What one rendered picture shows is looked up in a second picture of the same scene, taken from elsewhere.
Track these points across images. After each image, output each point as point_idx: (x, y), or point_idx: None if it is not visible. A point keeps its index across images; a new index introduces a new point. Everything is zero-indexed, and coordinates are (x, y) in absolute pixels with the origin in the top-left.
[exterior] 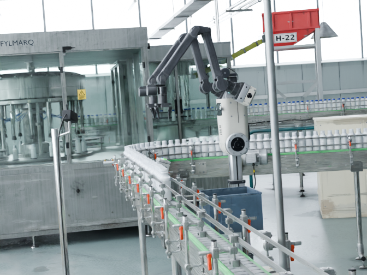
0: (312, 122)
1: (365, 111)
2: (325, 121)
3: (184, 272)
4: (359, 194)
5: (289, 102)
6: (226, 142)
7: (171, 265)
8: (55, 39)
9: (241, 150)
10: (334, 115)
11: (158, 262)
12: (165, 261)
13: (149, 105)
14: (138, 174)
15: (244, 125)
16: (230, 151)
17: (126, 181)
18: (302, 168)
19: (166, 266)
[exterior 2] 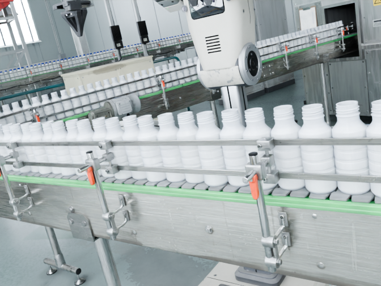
0: (11, 91)
1: (79, 68)
2: (86, 73)
3: (65, 284)
4: (219, 123)
5: (10, 70)
6: (241, 62)
7: (28, 280)
8: None
9: (257, 74)
10: (54, 76)
11: (0, 283)
12: (11, 277)
13: (72, 4)
14: (267, 163)
15: (254, 29)
16: (249, 78)
17: (104, 194)
18: (169, 108)
19: (24, 285)
